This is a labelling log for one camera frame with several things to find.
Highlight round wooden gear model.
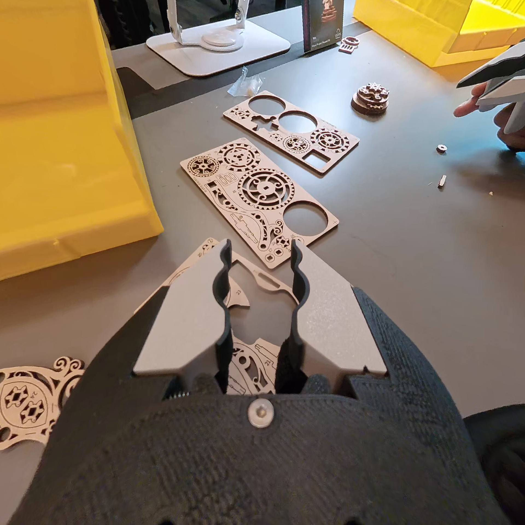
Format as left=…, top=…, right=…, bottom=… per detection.
left=351, top=81, right=390, bottom=115

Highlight wooden key-shaped piece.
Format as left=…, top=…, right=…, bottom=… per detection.
left=0, top=356, right=85, bottom=453

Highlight black puzzle box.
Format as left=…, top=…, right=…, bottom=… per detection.
left=303, top=0, right=344, bottom=53

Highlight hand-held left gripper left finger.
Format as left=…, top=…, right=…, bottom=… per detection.
left=132, top=239, right=234, bottom=390

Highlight grey desk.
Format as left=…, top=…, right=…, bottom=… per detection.
left=0, top=6, right=525, bottom=509

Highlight clear plastic bag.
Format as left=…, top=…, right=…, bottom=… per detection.
left=227, top=66, right=263, bottom=98

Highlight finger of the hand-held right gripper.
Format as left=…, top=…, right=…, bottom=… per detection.
left=476, top=76, right=525, bottom=112
left=456, top=41, right=525, bottom=89

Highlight black printed hoodie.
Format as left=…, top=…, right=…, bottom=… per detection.
left=463, top=404, right=525, bottom=525

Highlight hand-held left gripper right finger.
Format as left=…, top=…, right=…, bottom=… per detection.
left=287, top=239, right=389, bottom=391

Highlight yellow plastic bin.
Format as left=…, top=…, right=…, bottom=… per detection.
left=353, top=0, right=525, bottom=68
left=0, top=0, right=165, bottom=281

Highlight two-hole wooden puzzle sheet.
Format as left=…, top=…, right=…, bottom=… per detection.
left=223, top=90, right=361, bottom=176

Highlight white document stand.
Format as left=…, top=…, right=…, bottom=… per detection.
left=146, top=0, right=292, bottom=77

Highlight person's right hand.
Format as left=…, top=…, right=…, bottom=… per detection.
left=454, top=81, right=525, bottom=151

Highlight ring-pattern wooden puzzle sheet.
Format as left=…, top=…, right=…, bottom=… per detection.
left=135, top=237, right=301, bottom=395

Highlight gear-pattern wooden puzzle sheet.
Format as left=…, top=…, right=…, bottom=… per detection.
left=180, top=137, right=340, bottom=270

